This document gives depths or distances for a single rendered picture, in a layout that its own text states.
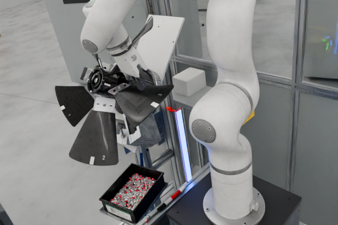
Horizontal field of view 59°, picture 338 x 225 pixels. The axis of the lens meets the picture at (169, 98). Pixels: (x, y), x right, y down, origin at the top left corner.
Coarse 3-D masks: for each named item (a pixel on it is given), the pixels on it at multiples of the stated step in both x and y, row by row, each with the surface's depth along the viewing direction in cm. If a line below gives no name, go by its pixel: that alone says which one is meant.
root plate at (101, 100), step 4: (96, 100) 130; (100, 100) 131; (104, 100) 131; (108, 100) 131; (112, 100) 131; (96, 104) 130; (100, 104) 130; (108, 104) 131; (112, 104) 131; (96, 108) 130; (100, 108) 130; (104, 108) 130; (108, 108) 130; (112, 108) 131; (112, 112) 130
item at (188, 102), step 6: (204, 90) 182; (174, 96) 181; (180, 96) 180; (186, 96) 178; (192, 96) 177; (198, 96) 176; (174, 102) 178; (180, 102) 174; (186, 102) 172; (192, 102) 171; (192, 108) 168
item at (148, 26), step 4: (148, 20) 128; (152, 20) 119; (148, 24) 120; (152, 24) 116; (144, 28) 120; (148, 28) 116; (140, 32) 121; (144, 32) 116; (136, 36) 124; (140, 36) 117; (136, 40) 118; (132, 44) 119
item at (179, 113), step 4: (180, 112) 103; (180, 116) 103; (180, 120) 104; (180, 124) 104; (180, 128) 105; (180, 132) 105; (184, 132) 107; (180, 136) 106; (184, 136) 107; (184, 140) 108; (184, 144) 109; (184, 148) 109; (184, 152) 110; (184, 156) 111; (184, 160) 112; (188, 160) 113; (188, 164) 114; (188, 168) 114; (188, 172) 115; (188, 176) 116; (188, 180) 116
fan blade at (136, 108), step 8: (128, 88) 123; (136, 88) 122; (144, 88) 120; (152, 88) 118; (160, 88) 115; (168, 88) 113; (120, 96) 119; (128, 96) 117; (136, 96) 115; (144, 96) 114; (152, 96) 112; (120, 104) 115; (128, 104) 114; (136, 104) 112; (144, 104) 110; (128, 112) 111; (136, 112) 109; (144, 112) 108; (128, 120) 109; (136, 120) 107
